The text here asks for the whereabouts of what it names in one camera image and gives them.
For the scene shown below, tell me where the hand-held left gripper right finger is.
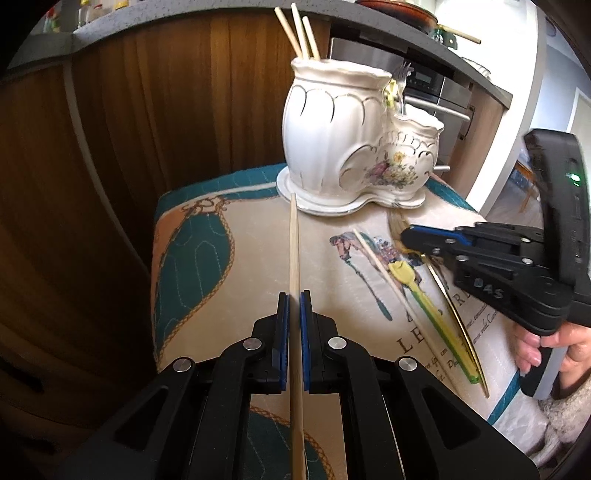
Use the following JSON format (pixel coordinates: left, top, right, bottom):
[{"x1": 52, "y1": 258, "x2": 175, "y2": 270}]
[{"x1": 299, "y1": 290, "x2": 542, "y2": 480}]

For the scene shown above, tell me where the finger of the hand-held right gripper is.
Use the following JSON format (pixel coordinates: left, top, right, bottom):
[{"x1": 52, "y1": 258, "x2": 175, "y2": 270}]
[
  {"x1": 406, "y1": 222, "x2": 548, "y2": 253},
  {"x1": 400, "y1": 233, "x2": 536, "y2": 282}
]

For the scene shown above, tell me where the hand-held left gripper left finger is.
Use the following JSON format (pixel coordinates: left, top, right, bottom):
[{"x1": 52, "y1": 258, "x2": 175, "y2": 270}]
[{"x1": 60, "y1": 292, "x2": 291, "y2": 480}]

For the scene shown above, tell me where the green yellow plastic spoon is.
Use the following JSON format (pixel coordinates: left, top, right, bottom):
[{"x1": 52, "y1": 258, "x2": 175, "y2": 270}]
[
  {"x1": 388, "y1": 260, "x2": 482, "y2": 385},
  {"x1": 385, "y1": 78, "x2": 403, "y2": 110}
]

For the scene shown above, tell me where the thin wooden chopstick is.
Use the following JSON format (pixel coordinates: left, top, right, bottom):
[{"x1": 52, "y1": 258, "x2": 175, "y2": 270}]
[{"x1": 353, "y1": 229, "x2": 452, "y2": 385}]

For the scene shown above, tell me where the white ceramic floral utensil holder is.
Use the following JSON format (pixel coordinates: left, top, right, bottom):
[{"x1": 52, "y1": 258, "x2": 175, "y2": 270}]
[{"x1": 283, "y1": 58, "x2": 445, "y2": 209}]

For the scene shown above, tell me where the silver fork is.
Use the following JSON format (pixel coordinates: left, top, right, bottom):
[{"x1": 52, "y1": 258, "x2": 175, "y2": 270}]
[{"x1": 396, "y1": 60, "x2": 417, "y2": 116}]

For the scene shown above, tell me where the person's right forearm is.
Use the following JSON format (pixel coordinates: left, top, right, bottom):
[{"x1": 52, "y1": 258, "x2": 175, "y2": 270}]
[{"x1": 531, "y1": 369, "x2": 591, "y2": 469}]

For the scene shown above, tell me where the person's right hand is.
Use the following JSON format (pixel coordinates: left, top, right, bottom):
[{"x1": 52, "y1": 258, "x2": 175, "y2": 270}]
[{"x1": 512, "y1": 318, "x2": 591, "y2": 385}]

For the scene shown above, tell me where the wooden chair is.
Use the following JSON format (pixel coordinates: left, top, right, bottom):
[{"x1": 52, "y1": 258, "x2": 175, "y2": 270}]
[{"x1": 513, "y1": 161, "x2": 540, "y2": 214}]

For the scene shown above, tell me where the printed quilted table cloth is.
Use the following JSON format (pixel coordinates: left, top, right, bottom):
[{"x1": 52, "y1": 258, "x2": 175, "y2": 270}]
[{"x1": 150, "y1": 164, "x2": 550, "y2": 480}]

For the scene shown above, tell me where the narrow wooden cabinet door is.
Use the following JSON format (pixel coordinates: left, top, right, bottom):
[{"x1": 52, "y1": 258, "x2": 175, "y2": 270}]
[{"x1": 455, "y1": 90, "x2": 505, "y2": 195}]

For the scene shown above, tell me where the stainless steel built-in oven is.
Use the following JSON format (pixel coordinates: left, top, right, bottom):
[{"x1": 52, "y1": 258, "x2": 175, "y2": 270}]
[{"x1": 329, "y1": 37, "x2": 474, "y2": 175}]

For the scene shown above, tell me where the red frying pan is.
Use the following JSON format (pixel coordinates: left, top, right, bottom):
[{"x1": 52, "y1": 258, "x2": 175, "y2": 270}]
[{"x1": 355, "y1": 0, "x2": 482, "y2": 45}]

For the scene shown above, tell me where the wooden kitchen cabinet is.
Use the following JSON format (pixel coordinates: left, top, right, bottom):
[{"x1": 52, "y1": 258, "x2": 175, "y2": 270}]
[{"x1": 0, "y1": 14, "x2": 331, "y2": 416}]

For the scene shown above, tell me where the grey stone kitchen counter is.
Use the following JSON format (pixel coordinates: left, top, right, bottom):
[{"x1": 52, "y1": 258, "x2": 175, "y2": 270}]
[{"x1": 0, "y1": 0, "x2": 514, "y2": 106}]

